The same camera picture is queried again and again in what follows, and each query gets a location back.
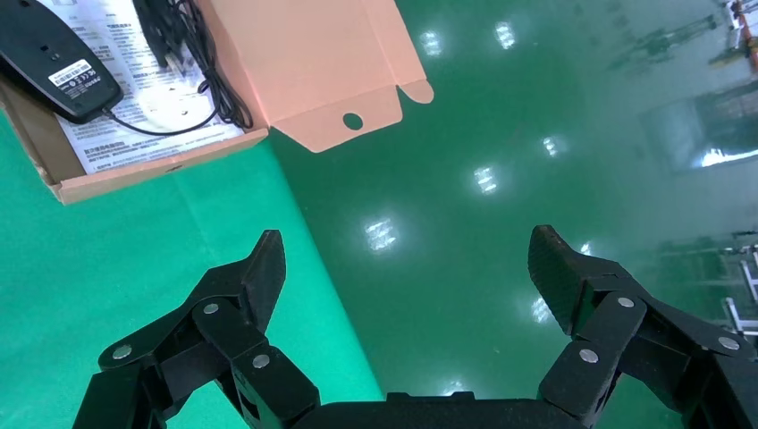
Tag distant red white equipment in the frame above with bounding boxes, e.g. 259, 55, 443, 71
723, 0, 758, 67

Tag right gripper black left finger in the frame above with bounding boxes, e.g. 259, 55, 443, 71
73, 229, 322, 429

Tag white metal frame trolley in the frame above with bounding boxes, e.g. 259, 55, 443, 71
719, 242, 758, 339

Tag black data cable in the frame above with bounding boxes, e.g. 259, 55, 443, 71
132, 0, 255, 130

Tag open orange cardboard box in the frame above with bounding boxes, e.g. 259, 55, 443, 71
0, 0, 436, 206

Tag white printed instruction leaflet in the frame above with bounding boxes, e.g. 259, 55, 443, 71
34, 0, 248, 175

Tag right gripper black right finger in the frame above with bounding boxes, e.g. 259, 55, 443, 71
526, 224, 758, 429

